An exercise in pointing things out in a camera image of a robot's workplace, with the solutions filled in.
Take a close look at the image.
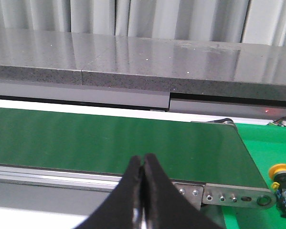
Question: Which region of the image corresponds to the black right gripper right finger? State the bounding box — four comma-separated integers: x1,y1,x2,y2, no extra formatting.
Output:
144,154,217,229

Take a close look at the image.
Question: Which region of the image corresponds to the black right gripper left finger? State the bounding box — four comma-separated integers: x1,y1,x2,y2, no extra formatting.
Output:
76,156,143,229

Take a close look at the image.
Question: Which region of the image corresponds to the yellow mushroom push button switch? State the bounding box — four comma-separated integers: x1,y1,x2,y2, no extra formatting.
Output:
268,163,286,218

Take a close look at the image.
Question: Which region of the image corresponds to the green conveyor belt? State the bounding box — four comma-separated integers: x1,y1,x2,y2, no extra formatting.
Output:
0,108,266,188

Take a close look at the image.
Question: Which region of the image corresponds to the bright green mat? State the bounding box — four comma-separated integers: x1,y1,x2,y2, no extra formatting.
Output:
222,124,286,229

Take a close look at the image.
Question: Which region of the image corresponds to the grey speckled stone counter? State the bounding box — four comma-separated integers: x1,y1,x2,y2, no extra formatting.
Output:
0,28,286,119

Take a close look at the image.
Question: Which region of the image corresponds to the white pleated curtain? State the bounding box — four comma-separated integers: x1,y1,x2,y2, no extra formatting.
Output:
0,0,286,46

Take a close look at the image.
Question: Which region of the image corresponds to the metal conveyor end bracket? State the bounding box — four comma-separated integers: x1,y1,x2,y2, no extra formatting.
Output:
172,180,276,210

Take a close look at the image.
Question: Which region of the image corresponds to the aluminium conveyor frame rail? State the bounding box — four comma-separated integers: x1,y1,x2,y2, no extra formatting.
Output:
0,164,121,216

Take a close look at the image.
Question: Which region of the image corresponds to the coloured wire bundle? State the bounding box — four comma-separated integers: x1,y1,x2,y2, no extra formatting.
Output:
267,116,286,128

